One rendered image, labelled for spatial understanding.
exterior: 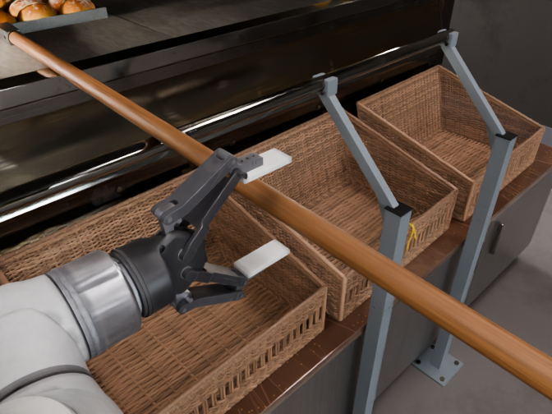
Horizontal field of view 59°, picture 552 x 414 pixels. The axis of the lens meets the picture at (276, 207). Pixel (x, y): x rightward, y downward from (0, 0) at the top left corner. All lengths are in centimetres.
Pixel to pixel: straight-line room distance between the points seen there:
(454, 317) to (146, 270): 29
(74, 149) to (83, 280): 73
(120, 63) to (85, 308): 78
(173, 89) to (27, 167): 39
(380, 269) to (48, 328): 30
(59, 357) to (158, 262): 12
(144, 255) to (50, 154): 70
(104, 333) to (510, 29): 341
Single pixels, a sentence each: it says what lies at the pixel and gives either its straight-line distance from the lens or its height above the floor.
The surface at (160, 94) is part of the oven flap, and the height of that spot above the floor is 107.
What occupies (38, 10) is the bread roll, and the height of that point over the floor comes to 122.
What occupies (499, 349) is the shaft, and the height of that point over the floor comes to 120.
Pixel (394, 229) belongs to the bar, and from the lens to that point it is 103.
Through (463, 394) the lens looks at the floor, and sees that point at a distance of 195.
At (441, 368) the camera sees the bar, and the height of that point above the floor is 1.
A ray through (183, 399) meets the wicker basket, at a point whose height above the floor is 72.
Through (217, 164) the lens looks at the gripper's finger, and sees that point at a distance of 49.
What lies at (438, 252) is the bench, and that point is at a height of 58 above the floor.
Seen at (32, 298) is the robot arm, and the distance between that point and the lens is 46.
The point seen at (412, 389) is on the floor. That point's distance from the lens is 191.
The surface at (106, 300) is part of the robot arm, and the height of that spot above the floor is 122.
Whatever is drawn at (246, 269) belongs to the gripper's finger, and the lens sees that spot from 60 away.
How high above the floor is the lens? 153
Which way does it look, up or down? 35 degrees down
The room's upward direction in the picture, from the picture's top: straight up
